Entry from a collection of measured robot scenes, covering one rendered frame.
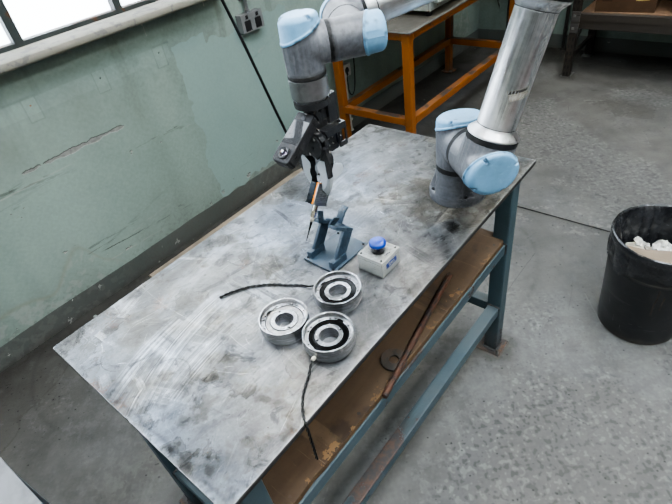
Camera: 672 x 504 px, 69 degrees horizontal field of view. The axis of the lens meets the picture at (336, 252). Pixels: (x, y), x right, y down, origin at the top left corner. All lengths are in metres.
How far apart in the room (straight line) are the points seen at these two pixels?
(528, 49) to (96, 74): 1.82
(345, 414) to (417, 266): 0.38
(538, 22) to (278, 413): 0.87
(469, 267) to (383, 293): 0.49
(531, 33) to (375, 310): 0.62
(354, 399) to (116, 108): 1.74
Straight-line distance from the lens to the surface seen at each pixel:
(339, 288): 1.08
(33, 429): 2.33
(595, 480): 1.80
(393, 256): 1.12
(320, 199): 1.07
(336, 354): 0.94
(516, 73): 1.09
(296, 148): 0.96
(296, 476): 1.15
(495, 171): 1.13
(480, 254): 1.56
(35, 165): 2.36
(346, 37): 0.94
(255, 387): 0.97
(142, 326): 1.19
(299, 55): 0.94
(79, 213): 2.48
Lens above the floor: 1.56
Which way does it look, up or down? 39 degrees down
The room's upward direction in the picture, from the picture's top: 10 degrees counter-clockwise
